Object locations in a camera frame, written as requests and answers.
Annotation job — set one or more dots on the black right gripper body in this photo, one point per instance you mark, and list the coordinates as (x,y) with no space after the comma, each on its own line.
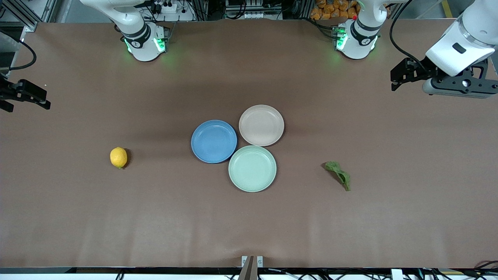
(8,92)

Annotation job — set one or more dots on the yellow lemon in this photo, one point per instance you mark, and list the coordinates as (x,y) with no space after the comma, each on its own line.
(118,157)

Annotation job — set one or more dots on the green lettuce leaf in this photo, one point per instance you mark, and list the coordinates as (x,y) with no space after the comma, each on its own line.
(342,177)

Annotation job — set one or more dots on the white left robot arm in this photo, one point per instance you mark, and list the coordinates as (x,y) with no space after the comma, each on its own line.
(356,46)

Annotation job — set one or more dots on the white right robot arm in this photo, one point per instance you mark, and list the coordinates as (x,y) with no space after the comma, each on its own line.
(142,46)

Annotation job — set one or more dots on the pile of orange fruit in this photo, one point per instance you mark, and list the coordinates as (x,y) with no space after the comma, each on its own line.
(330,9)

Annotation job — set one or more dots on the beige round plate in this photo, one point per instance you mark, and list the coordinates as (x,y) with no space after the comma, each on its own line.
(261,125)

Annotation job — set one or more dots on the white power strip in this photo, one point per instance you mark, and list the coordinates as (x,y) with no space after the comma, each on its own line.
(167,7)

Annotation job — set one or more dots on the light green round plate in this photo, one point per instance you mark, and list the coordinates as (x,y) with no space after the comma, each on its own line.
(252,168)

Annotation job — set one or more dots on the blue round plate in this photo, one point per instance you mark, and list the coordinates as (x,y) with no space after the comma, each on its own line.
(214,141)

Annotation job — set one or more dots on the white tag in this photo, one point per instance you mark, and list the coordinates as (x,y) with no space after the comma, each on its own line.
(397,274)

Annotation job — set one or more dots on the aluminium frame profile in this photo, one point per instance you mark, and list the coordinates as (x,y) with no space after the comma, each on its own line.
(23,15)

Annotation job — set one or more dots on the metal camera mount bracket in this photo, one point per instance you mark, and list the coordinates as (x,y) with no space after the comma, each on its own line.
(252,266)

